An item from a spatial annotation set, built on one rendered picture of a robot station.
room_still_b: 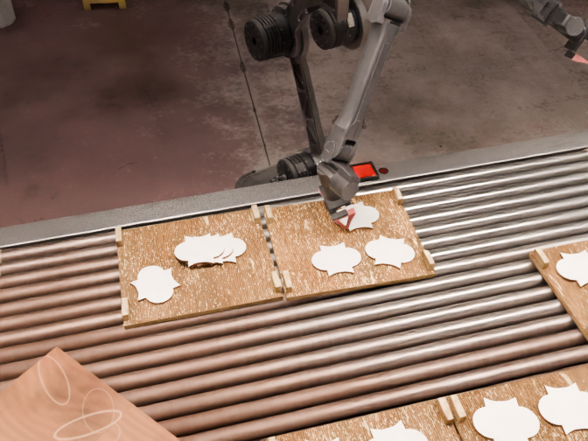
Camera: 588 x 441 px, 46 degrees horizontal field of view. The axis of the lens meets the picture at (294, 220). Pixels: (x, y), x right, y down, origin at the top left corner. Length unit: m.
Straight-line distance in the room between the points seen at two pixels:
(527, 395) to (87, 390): 0.98
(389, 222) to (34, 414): 1.07
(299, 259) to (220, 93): 2.49
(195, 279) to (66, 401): 0.50
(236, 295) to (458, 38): 3.42
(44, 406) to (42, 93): 3.13
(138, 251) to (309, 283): 0.48
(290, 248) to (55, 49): 3.28
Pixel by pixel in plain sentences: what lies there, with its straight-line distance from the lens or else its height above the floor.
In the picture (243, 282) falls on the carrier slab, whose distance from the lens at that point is 1.85.
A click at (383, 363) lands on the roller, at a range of 1.72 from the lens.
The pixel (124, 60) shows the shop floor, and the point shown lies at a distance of 4.70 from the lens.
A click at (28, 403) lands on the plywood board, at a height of 1.04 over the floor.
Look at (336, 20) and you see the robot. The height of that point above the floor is 1.18.
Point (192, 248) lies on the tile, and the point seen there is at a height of 0.96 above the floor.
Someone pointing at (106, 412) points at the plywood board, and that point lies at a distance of 1.54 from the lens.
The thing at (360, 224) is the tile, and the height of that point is 0.94.
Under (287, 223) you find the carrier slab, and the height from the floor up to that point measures 0.94.
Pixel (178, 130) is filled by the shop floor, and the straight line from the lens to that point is 3.99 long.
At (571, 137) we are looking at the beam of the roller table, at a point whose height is 0.92.
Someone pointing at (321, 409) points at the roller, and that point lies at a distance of 1.64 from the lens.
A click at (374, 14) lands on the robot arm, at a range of 1.81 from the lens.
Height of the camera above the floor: 2.32
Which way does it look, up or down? 43 degrees down
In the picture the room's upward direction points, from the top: straight up
